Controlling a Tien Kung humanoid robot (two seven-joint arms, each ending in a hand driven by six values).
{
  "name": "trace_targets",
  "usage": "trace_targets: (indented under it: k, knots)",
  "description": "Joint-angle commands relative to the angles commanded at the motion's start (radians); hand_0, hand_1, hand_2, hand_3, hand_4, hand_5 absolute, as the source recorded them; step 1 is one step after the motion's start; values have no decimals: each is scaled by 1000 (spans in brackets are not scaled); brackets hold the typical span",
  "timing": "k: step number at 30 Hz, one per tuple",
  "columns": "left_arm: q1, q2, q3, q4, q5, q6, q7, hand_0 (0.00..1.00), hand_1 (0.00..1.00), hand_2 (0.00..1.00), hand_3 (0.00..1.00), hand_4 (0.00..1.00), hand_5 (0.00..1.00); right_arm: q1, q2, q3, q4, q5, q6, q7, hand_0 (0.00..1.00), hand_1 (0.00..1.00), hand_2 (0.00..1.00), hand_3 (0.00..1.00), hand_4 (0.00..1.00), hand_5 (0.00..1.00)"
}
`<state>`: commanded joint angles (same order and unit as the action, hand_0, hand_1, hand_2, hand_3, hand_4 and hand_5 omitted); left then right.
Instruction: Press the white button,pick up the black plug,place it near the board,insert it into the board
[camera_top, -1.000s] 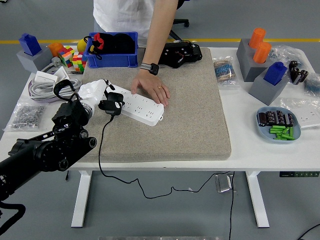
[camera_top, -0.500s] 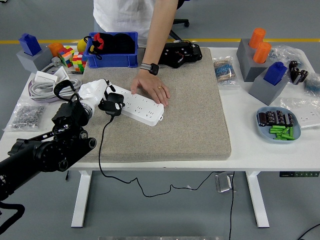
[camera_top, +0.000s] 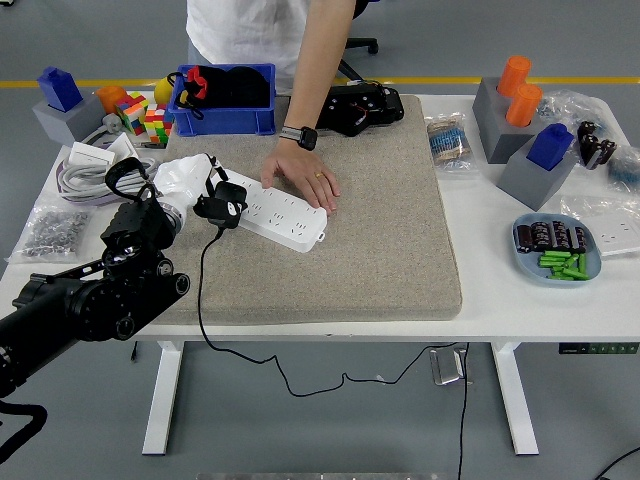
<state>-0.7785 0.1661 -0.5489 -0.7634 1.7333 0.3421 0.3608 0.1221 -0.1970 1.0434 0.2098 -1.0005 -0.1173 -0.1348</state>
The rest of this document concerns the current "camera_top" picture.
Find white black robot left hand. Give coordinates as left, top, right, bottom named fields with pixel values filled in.
left=152, top=152, right=249, bottom=231

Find yellow ball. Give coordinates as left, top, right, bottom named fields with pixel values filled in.
left=153, top=75, right=177, bottom=105

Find black plug adapter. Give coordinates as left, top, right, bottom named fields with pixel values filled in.
left=213, top=181, right=250, bottom=231

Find person's left hand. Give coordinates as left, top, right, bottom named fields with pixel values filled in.
left=260, top=139, right=342, bottom=216

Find white table leg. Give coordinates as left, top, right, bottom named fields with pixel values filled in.
left=141, top=341, right=185, bottom=457
left=489, top=342, right=540, bottom=457

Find large dark capacitor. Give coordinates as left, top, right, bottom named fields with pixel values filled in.
left=592, top=139, right=617, bottom=171
left=576, top=121, right=600, bottom=166

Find black hanging cable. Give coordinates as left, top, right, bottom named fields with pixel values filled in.
left=457, top=342, right=471, bottom=480

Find white socket panel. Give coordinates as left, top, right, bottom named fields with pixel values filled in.
left=589, top=214, right=640, bottom=259

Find blue plastic block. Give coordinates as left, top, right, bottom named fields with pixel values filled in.
left=526, top=123, right=575, bottom=172
left=37, top=66, right=84, bottom=112

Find orange plastic cylinder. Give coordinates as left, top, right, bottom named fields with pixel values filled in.
left=496, top=55, right=532, bottom=99
left=505, top=83, right=544, bottom=127

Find metal bracket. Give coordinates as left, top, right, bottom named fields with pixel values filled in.
left=428, top=345, right=469, bottom=386

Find black red drawstring pouch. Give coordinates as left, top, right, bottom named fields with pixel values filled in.
left=172, top=64, right=209, bottom=121

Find orange plastic cup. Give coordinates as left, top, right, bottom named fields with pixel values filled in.
left=94, top=85, right=129, bottom=114

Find black electronic device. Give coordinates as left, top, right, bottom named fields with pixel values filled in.
left=317, top=82, right=405, bottom=137

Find white power strip cord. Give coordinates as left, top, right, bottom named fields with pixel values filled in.
left=55, top=124, right=161, bottom=205

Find person's torso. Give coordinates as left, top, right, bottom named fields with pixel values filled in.
left=185, top=0, right=314, bottom=94

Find tall grey block holder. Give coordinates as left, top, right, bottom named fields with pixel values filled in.
left=472, top=77, right=544, bottom=165

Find black office chair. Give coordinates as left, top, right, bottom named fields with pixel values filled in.
left=337, top=0, right=380, bottom=85

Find grey-brown mat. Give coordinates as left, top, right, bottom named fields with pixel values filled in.
left=129, top=94, right=464, bottom=326

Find black floor cable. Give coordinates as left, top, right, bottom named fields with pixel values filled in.
left=594, top=447, right=640, bottom=480

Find clear flat plastic bag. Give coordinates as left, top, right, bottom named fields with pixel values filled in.
left=559, top=192, right=640, bottom=261

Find clear bag of screws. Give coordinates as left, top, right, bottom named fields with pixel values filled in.
left=5, top=196, right=95, bottom=265

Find white power strip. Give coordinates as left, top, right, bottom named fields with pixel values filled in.
left=219, top=169, right=330, bottom=254

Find multicolour puzzle cube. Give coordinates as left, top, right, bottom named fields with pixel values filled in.
left=143, top=104, right=174, bottom=145
left=114, top=92, right=150, bottom=135

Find blue plastic bin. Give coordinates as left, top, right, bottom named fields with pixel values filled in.
left=167, top=63, right=277, bottom=137

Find crumpled clear plastic bag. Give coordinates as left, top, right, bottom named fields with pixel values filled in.
left=537, top=88, right=609, bottom=136

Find clear bag of resistors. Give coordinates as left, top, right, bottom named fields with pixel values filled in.
left=423, top=112, right=481, bottom=174

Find thin black adapter cord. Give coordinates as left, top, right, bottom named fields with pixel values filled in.
left=197, top=227, right=464, bottom=399

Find white switch box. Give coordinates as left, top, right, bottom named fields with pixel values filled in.
left=67, top=141, right=117, bottom=166

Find white wall plate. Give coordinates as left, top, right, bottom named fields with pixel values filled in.
left=106, top=132, right=140, bottom=164

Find black wristwatch striped band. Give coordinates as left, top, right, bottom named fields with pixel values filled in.
left=279, top=124, right=320, bottom=152

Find black table control panel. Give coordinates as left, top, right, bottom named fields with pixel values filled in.
left=558, top=342, right=640, bottom=355

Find black cloth pouch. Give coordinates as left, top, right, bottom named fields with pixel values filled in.
left=204, top=65, right=272, bottom=109

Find bag of blue resistors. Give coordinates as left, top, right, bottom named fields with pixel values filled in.
left=607, top=147, right=640, bottom=194

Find light blue plate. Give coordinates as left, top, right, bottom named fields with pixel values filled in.
left=510, top=212, right=603, bottom=289

